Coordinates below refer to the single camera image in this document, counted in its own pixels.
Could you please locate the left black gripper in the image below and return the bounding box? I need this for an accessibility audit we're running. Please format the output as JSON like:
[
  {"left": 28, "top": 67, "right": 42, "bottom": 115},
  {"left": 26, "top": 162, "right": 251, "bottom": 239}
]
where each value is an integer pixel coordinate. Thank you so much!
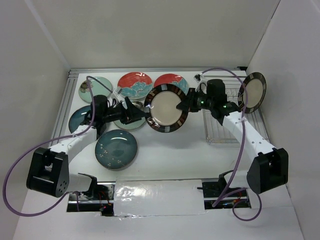
[{"left": 102, "top": 96, "right": 147, "bottom": 125}]

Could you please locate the brown rim plate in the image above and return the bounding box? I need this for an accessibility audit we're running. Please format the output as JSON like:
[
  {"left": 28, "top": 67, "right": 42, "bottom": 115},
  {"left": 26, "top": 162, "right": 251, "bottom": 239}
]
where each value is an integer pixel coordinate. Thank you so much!
[
  {"left": 237, "top": 72, "right": 267, "bottom": 114},
  {"left": 144, "top": 83, "right": 188, "bottom": 133}
]

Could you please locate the red floral plate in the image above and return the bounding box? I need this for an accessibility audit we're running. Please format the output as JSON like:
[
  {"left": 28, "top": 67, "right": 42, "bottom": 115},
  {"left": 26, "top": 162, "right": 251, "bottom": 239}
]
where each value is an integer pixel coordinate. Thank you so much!
[
  {"left": 117, "top": 71, "right": 153, "bottom": 100},
  {"left": 153, "top": 73, "right": 189, "bottom": 94}
]

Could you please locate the dark blue plate front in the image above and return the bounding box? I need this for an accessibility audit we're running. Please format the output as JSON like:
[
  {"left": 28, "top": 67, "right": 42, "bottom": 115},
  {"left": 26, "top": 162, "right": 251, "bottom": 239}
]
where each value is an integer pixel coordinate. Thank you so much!
[{"left": 94, "top": 129, "right": 138, "bottom": 171}]

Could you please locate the dark blue plate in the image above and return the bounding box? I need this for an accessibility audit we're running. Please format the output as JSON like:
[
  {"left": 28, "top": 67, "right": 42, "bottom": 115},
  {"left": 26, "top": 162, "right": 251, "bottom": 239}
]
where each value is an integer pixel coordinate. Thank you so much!
[
  {"left": 68, "top": 105, "right": 91, "bottom": 134},
  {"left": 94, "top": 129, "right": 138, "bottom": 171}
]

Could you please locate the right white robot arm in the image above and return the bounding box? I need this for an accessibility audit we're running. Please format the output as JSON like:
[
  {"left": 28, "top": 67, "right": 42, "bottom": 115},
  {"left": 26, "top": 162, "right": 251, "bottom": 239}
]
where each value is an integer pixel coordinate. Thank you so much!
[{"left": 176, "top": 79, "right": 289, "bottom": 194}]

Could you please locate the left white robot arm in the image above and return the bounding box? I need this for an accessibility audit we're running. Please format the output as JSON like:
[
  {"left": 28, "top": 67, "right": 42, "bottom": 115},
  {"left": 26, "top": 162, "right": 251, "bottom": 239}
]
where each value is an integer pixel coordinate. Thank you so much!
[{"left": 26, "top": 95, "right": 148, "bottom": 200}]

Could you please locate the mint plate centre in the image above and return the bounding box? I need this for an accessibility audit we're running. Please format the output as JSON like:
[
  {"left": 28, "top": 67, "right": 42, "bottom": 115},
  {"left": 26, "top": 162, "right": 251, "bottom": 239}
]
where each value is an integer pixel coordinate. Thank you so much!
[{"left": 114, "top": 100, "right": 146, "bottom": 131}]

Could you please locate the mint plate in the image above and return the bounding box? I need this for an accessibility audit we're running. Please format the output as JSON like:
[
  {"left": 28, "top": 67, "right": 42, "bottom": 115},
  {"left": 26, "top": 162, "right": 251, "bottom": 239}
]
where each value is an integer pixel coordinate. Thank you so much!
[
  {"left": 114, "top": 100, "right": 146, "bottom": 131},
  {"left": 78, "top": 76, "right": 113, "bottom": 103}
]

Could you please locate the mint plate back left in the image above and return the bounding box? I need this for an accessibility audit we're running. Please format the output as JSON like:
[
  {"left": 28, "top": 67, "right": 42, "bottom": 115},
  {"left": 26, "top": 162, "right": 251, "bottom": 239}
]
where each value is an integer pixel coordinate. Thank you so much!
[{"left": 78, "top": 76, "right": 113, "bottom": 103}]

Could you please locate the white taped cover panel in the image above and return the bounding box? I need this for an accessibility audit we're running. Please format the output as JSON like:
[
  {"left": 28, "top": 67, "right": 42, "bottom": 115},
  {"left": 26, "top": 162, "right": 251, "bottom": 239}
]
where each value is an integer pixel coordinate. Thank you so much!
[{"left": 113, "top": 179, "right": 206, "bottom": 217}]

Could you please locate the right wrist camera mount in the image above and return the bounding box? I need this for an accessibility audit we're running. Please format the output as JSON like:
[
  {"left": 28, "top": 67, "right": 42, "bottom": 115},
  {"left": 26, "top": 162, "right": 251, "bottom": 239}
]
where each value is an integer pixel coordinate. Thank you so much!
[{"left": 193, "top": 73, "right": 207, "bottom": 92}]

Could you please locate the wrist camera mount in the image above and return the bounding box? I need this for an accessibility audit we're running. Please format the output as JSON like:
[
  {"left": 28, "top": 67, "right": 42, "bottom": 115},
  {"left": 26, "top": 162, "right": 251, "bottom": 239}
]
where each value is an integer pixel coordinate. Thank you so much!
[
  {"left": 193, "top": 73, "right": 207, "bottom": 92},
  {"left": 112, "top": 86, "right": 124, "bottom": 102}
]

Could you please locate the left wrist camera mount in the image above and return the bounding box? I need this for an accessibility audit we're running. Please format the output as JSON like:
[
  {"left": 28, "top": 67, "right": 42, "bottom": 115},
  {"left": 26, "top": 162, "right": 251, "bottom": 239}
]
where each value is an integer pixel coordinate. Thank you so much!
[{"left": 112, "top": 86, "right": 124, "bottom": 102}]

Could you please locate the wire dish rack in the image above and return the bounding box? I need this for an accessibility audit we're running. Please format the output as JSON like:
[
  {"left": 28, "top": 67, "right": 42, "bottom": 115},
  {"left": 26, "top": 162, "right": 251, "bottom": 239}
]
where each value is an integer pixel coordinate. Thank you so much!
[{"left": 202, "top": 75, "right": 269, "bottom": 145}]

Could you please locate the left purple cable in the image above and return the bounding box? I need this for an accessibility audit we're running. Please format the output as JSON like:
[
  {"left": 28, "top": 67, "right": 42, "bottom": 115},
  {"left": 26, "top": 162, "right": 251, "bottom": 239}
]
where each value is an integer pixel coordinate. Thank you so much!
[{"left": 1, "top": 76, "right": 116, "bottom": 217}]

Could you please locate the purple cable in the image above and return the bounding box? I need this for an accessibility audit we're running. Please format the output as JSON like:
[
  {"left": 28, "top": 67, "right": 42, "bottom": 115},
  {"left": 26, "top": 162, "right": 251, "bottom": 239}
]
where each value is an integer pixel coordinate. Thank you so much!
[
  {"left": 201, "top": 67, "right": 263, "bottom": 222},
  {"left": 1, "top": 76, "right": 116, "bottom": 217}
]

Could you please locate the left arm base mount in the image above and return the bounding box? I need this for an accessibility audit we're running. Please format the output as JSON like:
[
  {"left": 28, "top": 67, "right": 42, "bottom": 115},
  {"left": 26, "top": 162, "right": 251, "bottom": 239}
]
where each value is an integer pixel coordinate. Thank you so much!
[{"left": 66, "top": 182, "right": 116, "bottom": 217}]

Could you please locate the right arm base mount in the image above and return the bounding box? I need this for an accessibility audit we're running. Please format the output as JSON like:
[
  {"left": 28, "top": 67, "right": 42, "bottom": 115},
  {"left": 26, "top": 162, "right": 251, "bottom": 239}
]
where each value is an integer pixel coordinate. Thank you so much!
[{"left": 196, "top": 177, "right": 252, "bottom": 210}]

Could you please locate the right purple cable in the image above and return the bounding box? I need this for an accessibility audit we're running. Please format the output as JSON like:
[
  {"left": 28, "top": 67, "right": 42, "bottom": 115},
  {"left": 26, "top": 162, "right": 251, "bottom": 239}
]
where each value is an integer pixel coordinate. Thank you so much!
[{"left": 201, "top": 67, "right": 263, "bottom": 222}]

